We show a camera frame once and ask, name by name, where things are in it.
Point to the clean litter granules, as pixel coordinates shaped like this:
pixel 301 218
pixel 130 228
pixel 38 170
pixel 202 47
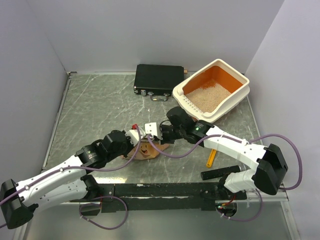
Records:
pixel 208 96

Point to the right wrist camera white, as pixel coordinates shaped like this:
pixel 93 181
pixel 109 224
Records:
pixel 153 129

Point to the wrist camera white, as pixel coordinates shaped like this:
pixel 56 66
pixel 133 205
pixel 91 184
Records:
pixel 153 129
pixel 135 134

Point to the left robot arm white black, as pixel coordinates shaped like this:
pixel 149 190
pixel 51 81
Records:
pixel 68 181

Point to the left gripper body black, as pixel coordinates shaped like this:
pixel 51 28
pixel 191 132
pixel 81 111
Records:
pixel 127 146

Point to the pink cat litter bag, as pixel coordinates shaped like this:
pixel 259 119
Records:
pixel 146 151

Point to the black carrying case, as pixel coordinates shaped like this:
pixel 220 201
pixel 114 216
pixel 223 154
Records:
pixel 157 81

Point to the cream orange litter box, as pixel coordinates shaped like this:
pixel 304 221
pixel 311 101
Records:
pixel 220 72

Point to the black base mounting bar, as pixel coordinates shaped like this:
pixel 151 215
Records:
pixel 169 196

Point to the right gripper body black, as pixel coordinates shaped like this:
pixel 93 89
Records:
pixel 169 133

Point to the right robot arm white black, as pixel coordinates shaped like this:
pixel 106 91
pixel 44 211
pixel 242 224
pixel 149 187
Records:
pixel 266 165

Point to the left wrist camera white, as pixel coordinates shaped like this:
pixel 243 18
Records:
pixel 135 134

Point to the yellow plastic litter scoop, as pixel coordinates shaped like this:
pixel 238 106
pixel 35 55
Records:
pixel 211 158

